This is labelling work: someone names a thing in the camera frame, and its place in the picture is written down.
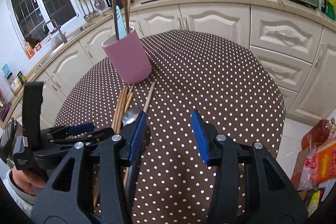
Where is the steel kitchen sink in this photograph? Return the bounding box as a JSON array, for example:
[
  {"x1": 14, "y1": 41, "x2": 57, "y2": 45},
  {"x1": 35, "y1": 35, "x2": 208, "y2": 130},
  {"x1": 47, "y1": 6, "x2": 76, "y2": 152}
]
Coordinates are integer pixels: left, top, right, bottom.
[{"x1": 34, "y1": 22, "x2": 96, "y2": 73}]

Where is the chrome kitchen faucet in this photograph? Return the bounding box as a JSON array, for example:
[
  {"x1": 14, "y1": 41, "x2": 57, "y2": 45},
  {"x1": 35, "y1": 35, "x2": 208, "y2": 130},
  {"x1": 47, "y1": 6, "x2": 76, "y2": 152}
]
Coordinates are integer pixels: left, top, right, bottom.
[{"x1": 42, "y1": 19, "x2": 68, "y2": 43}]

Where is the person's left hand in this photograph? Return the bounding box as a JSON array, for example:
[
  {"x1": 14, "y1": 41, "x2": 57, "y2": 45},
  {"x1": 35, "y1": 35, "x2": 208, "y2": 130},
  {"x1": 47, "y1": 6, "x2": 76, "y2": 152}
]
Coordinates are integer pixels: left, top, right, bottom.
[{"x1": 12, "y1": 167, "x2": 46, "y2": 196}]

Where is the brown polka dot tablecloth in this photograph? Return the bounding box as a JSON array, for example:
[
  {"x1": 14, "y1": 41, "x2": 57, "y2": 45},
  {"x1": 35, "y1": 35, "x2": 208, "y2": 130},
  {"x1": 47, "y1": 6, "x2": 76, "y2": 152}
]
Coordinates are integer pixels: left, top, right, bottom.
[{"x1": 53, "y1": 29, "x2": 287, "y2": 224}]

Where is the pink utensil holder cup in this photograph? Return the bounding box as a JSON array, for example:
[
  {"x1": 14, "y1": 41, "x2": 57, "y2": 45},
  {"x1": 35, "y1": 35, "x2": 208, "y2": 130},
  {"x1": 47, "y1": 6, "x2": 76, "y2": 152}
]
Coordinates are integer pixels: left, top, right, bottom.
[{"x1": 102, "y1": 27, "x2": 152, "y2": 84}]

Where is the light blue knife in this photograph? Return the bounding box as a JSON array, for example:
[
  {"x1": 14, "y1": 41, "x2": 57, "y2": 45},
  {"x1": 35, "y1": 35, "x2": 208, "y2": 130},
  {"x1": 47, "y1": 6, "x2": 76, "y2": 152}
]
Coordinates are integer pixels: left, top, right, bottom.
[{"x1": 116, "y1": 6, "x2": 127, "y2": 39}]

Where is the orange bottle on floor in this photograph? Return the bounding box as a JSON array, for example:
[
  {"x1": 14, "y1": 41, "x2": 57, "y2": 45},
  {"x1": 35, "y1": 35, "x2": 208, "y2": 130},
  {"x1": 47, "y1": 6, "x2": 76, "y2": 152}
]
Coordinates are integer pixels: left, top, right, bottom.
[{"x1": 301, "y1": 118, "x2": 335, "y2": 150}]

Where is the black electric kettle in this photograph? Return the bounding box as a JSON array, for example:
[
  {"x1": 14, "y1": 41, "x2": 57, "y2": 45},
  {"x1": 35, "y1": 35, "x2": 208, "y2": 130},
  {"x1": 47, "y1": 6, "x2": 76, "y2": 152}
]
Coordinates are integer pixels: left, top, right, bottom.
[{"x1": 105, "y1": 0, "x2": 123, "y2": 9}]

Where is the hanging utensil rack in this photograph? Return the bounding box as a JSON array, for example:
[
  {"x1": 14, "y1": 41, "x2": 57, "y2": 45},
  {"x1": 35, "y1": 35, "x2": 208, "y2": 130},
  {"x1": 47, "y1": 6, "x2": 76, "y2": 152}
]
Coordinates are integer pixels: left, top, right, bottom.
[{"x1": 77, "y1": 0, "x2": 106, "y2": 23}]

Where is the wooden chopstick in cup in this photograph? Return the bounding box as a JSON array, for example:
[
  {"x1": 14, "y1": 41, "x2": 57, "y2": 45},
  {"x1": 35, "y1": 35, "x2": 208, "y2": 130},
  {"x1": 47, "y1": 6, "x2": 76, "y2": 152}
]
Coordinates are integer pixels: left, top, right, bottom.
[{"x1": 123, "y1": 0, "x2": 130, "y2": 34}]

